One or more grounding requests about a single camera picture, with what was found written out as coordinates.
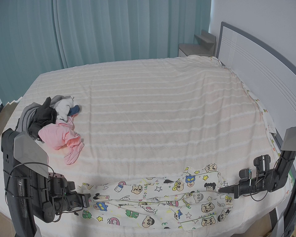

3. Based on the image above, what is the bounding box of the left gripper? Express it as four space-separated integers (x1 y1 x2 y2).
63 193 91 212

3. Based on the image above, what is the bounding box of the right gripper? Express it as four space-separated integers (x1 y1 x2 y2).
218 179 255 200

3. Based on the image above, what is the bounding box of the white printed pyjama top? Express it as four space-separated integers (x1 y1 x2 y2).
80 163 234 232

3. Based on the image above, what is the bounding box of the pile of clothes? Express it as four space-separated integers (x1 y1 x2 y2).
15 95 81 141

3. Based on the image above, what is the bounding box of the pink garment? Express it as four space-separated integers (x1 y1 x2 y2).
38 116 85 165

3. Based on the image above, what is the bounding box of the bed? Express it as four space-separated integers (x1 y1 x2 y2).
0 21 296 237

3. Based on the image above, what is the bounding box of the grey bedside table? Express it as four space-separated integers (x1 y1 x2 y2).
179 30 216 57

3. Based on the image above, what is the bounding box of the blue-green curtain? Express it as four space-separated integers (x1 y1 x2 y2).
53 0 212 69
0 0 64 107

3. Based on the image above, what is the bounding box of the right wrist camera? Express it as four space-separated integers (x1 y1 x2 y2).
239 168 252 180

